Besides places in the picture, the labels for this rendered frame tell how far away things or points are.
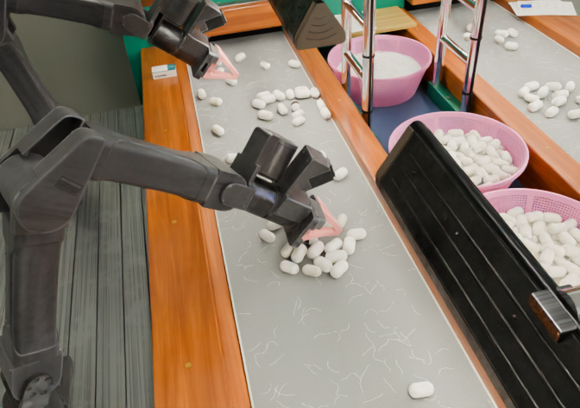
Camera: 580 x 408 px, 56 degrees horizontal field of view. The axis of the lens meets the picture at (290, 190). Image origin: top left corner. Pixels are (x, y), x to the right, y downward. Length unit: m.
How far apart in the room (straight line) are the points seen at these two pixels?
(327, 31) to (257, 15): 0.76
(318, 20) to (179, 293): 0.46
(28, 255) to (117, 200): 0.57
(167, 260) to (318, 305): 0.26
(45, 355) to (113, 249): 0.38
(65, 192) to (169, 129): 0.64
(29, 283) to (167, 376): 0.22
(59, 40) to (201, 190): 1.82
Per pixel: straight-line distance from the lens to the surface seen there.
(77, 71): 2.55
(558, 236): 1.03
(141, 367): 0.93
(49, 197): 0.64
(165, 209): 1.03
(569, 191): 1.11
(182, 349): 0.81
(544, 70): 1.54
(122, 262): 1.09
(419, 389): 0.76
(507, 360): 0.42
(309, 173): 0.82
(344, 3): 1.27
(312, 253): 0.91
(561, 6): 1.87
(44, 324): 0.76
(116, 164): 0.67
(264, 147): 0.80
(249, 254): 0.94
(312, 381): 0.78
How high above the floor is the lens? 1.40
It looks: 38 degrees down
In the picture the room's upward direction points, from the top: 5 degrees counter-clockwise
